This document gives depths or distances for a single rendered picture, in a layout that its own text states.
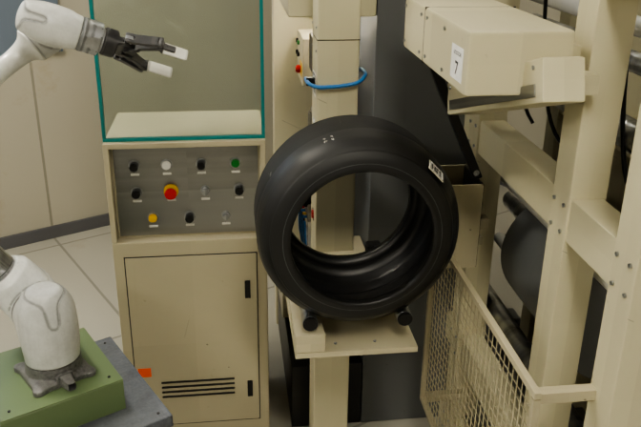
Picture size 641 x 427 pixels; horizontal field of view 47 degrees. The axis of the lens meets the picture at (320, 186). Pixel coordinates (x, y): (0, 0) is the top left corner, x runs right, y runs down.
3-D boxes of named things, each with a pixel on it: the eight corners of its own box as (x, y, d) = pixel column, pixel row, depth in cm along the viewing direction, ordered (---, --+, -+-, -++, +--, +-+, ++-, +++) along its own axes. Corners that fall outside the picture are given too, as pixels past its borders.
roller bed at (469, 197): (419, 243, 265) (423, 165, 254) (459, 241, 267) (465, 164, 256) (433, 269, 247) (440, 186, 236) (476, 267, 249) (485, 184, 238)
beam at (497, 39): (401, 47, 224) (403, -5, 218) (482, 46, 227) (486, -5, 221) (462, 97, 167) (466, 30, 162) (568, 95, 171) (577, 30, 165)
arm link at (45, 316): (31, 377, 203) (19, 308, 195) (15, 347, 217) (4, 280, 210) (89, 359, 212) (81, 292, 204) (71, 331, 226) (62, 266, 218)
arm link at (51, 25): (87, 10, 188) (80, 15, 199) (23, -11, 181) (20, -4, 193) (76, 51, 188) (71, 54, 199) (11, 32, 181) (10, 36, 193)
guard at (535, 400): (419, 398, 278) (431, 230, 252) (423, 397, 278) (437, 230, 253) (503, 612, 195) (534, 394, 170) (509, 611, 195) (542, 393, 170)
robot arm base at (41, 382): (40, 406, 201) (38, 389, 199) (12, 369, 217) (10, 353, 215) (104, 380, 212) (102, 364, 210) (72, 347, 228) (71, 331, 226)
